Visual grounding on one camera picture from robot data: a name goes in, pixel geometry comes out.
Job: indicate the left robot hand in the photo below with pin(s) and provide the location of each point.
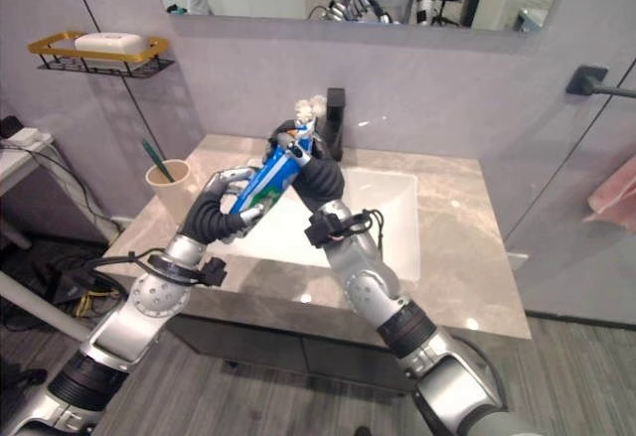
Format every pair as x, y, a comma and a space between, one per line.
204, 217

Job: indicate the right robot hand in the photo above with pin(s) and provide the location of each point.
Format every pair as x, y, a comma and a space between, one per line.
320, 180

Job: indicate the blue toothpaste tube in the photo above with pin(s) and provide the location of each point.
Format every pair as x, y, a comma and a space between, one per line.
270, 180

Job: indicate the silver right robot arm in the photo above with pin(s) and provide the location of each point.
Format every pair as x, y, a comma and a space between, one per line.
370, 287

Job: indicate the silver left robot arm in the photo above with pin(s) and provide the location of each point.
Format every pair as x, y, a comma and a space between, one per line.
124, 314

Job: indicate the beige paper cup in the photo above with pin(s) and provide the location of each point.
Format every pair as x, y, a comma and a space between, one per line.
169, 185

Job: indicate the white sink basin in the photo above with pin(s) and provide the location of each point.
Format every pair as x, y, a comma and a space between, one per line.
377, 217

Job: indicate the black towel bar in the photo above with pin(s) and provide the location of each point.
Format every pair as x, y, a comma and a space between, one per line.
588, 81

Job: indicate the pink towel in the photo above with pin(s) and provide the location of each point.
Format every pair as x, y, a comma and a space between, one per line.
616, 192

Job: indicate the black faucet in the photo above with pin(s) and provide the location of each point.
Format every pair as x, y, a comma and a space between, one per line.
335, 125

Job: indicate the green toothbrush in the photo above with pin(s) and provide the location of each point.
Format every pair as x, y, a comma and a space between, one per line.
158, 160

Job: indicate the white fluffy puff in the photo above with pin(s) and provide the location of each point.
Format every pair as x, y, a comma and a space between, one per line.
307, 107

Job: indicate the grey marble vanity counter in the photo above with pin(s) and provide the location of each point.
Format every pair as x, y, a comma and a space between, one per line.
462, 237

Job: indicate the dark vanity cabinet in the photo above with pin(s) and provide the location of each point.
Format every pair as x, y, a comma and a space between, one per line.
298, 351

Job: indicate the black floor bag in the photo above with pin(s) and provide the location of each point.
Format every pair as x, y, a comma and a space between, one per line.
49, 277

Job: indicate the white pole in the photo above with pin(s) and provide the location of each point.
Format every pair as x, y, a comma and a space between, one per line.
42, 307

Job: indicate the white side table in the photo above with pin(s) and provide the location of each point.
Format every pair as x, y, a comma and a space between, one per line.
17, 158

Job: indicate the white power adapter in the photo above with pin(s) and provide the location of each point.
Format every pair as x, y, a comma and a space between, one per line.
22, 135

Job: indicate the white soap box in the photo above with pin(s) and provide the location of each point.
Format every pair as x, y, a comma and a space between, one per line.
107, 42

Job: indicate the black device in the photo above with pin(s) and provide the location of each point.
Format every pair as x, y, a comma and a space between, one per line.
7, 125

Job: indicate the gold and black wall shelf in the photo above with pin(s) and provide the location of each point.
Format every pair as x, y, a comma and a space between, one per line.
59, 53

